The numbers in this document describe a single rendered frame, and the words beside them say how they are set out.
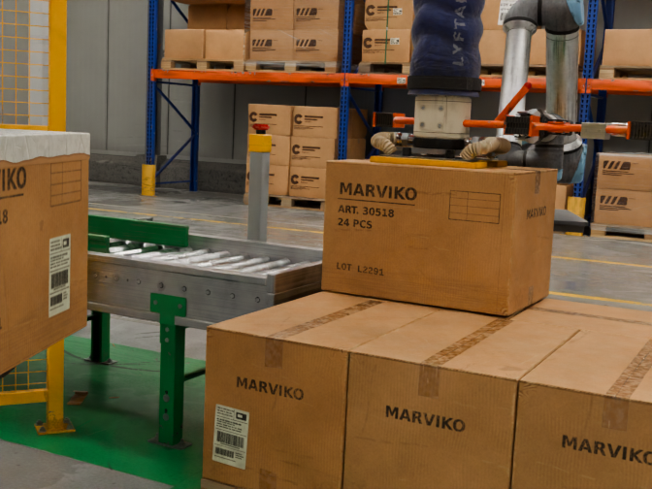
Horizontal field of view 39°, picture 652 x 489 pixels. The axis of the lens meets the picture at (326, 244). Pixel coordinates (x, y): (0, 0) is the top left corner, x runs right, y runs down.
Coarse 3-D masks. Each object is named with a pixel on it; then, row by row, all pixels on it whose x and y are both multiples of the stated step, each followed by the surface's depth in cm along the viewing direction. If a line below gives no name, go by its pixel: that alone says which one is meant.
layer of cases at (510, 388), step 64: (256, 320) 241; (320, 320) 245; (384, 320) 248; (448, 320) 252; (512, 320) 256; (576, 320) 260; (640, 320) 264; (256, 384) 227; (320, 384) 219; (384, 384) 211; (448, 384) 204; (512, 384) 197; (576, 384) 194; (640, 384) 197; (256, 448) 229; (320, 448) 221; (384, 448) 213; (448, 448) 205; (512, 448) 199; (576, 448) 192; (640, 448) 186
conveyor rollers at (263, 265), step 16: (112, 240) 378; (144, 256) 340; (160, 256) 337; (176, 256) 343; (192, 256) 351; (208, 256) 346; (224, 256) 354; (240, 256) 349; (256, 272) 324; (272, 272) 317
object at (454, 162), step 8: (408, 152) 279; (448, 152) 272; (376, 160) 280; (384, 160) 279; (392, 160) 277; (400, 160) 276; (408, 160) 275; (416, 160) 274; (424, 160) 273; (432, 160) 271; (440, 160) 270; (448, 160) 271; (456, 160) 269; (464, 160) 268; (472, 160) 269; (472, 168) 266; (480, 168) 269
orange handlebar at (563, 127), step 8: (400, 120) 287; (408, 120) 286; (464, 120) 278; (472, 120) 277; (480, 120) 276; (488, 120) 275; (536, 128) 268; (544, 128) 266; (552, 128) 265; (560, 128) 264; (568, 128) 263; (576, 128) 262; (608, 128) 258; (616, 128) 257; (624, 128) 256
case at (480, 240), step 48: (336, 192) 281; (384, 192) 273; (432, 192) 265; (480, 192) 258; (528, 192) 263; (336, 240) 282; (384, 240) 274; (432, 240) 267; (480, 240) 260; (528, 240) 267; (336, 288) 284; (384, 288) 276; (432, 288) 268; (480, 288) 261; (528, 288) 272
